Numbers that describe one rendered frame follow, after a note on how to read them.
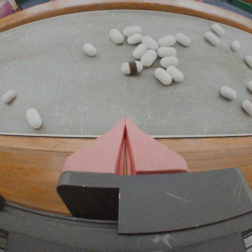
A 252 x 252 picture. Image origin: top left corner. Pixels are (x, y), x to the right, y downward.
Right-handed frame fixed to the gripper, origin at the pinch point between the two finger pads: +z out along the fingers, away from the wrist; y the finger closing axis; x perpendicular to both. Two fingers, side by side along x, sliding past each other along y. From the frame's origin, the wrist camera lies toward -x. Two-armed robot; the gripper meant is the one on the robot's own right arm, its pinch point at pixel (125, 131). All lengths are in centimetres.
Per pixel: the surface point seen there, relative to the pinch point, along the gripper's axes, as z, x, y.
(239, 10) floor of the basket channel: 56, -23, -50
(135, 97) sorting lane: 13.6, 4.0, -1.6
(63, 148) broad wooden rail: 5.8, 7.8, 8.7
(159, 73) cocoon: 15.4, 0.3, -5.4
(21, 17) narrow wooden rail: 30.9, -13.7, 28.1
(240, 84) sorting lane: 16.9, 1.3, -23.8
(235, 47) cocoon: 23.0, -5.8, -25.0
